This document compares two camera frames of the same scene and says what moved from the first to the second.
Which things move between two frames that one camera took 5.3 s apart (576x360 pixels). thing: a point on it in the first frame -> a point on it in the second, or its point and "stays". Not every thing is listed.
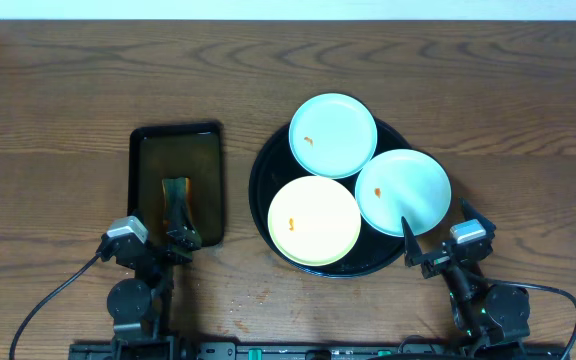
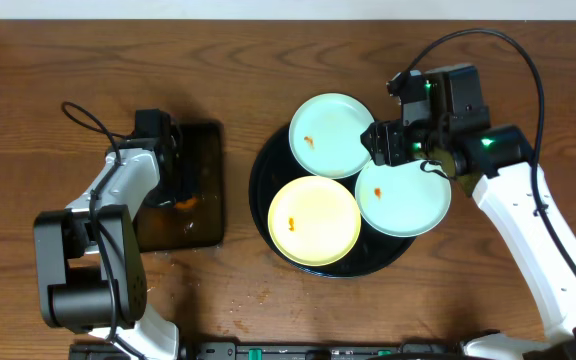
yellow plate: [314, 221] stays
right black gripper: [436, 264] -> [387, 147]
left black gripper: [169, 251] -> [179, 170]
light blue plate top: [333, 136] stays
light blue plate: [403, 184] stays
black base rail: [316, 351] stays
